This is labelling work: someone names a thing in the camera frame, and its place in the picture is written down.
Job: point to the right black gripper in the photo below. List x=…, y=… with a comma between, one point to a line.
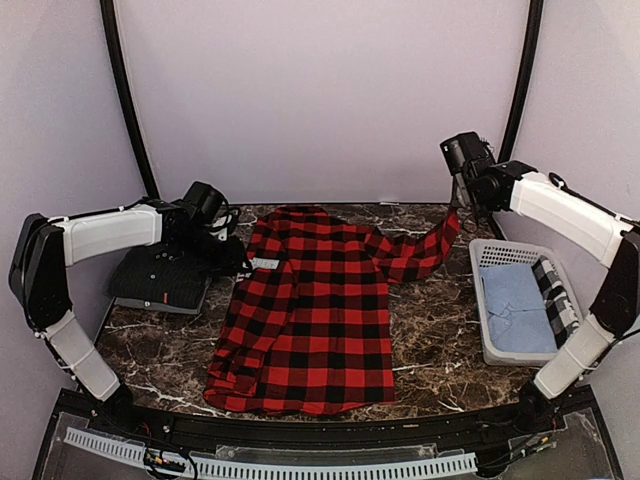
x=455, y=201

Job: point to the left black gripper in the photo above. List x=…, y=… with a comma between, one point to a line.
x=230, y=264

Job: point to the red black plaid shirt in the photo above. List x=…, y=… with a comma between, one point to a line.
x=308, y=329

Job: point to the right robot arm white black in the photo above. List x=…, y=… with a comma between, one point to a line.
x=484, y=185

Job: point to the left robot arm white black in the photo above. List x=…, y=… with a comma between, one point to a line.
x=200, y=224

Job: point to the white plastic laundry basket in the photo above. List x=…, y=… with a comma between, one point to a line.
x=490, y=252

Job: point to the folded black pinstripe shirt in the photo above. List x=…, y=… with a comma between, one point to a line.
x=162, y=263

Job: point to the folded grey shirt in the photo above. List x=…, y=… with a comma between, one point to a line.
x=176, y=298

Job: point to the light blue folded shirt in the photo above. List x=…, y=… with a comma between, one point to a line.
x=517, y=321

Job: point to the black white checked shirt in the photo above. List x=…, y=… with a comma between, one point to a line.
x=561, y=314

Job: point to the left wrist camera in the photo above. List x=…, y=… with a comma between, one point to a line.
x=222, y=228

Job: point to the black curved front rail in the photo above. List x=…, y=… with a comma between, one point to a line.
x=475, y=429

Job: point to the right black frame post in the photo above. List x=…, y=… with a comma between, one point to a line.
x=526, y=64

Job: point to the black frame post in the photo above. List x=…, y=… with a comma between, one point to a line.
x=128, y=109
x=526, y=64

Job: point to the white slotted cable duct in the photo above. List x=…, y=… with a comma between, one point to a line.
x=233, y=462

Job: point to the left black frame post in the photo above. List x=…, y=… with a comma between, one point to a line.
x=128, y=109

